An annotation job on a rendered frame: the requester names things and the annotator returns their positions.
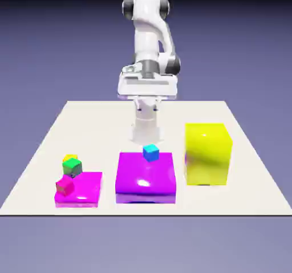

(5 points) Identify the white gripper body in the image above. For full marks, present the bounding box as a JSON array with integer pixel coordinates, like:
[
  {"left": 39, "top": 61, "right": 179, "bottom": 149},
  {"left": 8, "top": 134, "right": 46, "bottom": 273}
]
[{"left": 117, "top": 71, "right": 179, "bottom": 101}]

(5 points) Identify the small blue cube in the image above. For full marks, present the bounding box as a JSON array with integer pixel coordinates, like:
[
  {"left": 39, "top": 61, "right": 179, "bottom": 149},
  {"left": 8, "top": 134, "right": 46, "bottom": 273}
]
[{"left": 143, "top": 144, "right": 160, "bottom": 163}]

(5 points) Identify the small green cube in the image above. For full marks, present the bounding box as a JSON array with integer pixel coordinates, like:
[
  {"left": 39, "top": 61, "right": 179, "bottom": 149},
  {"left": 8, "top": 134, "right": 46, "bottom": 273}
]
[{"left": 62, "top": 158, "right": 83, "bottom": 178}]

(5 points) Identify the small pink cube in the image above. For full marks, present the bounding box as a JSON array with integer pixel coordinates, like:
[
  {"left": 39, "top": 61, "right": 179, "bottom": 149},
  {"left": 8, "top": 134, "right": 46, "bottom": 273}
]
[{"left": 55, "top": 176, "right": 75, "bottom": 197}]

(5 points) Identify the large purple box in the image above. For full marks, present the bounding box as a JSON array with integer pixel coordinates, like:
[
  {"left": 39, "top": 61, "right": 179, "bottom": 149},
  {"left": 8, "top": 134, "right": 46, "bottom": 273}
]
[{"left": 115, "top": 152, "right": 177, "bottom": 205}]

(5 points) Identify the large yellow box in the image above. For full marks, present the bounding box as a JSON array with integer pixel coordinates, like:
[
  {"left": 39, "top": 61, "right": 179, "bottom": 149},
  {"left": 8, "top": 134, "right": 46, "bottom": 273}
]
[{"left": 184, "top": 123, "right": 233, "bottom": 186}]

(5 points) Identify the large magenta box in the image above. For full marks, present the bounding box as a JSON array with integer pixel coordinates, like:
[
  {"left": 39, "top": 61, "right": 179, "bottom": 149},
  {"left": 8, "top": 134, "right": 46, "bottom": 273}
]
[{"left": 54, "top": 172, "right": 103, "bottom": 209}]

